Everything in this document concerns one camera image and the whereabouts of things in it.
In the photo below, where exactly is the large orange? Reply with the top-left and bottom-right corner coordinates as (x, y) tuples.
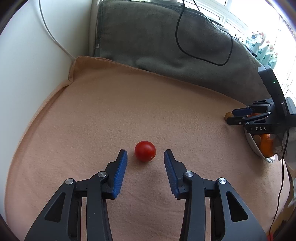
(259, 133), (274, 157)

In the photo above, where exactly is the small mandarin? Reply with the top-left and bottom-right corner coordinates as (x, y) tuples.
(247, 113), (260, 117)

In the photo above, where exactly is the brown longan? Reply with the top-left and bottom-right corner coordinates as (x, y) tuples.
(252, 135), (261, 146)
(224, 112), (234, 120)

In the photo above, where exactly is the white glove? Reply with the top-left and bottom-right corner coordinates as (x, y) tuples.
(271, 127), (296, 170)

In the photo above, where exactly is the floral white plate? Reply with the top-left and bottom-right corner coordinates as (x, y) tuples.
(244, 129), (277, 164)

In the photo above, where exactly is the green refill pouch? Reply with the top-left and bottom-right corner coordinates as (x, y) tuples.
(261, 51), (278, 69)
(244, 31), (265, 54)
(256, 41), (269, 62)

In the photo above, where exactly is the small red cherry tomato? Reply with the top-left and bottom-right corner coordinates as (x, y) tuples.
(134, 141), (157, 162)

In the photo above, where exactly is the grey cushion blanket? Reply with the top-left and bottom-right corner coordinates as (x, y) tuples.
(89, 1), (269, 104)

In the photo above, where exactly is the pink blanket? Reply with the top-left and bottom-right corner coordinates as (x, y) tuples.
(5, 57), (290, 240)

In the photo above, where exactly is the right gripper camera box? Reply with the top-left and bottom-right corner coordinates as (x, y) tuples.
(258, 65), (288, 133)

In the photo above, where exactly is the black cable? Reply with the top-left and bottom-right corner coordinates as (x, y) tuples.
(174, 0), (234, 66)

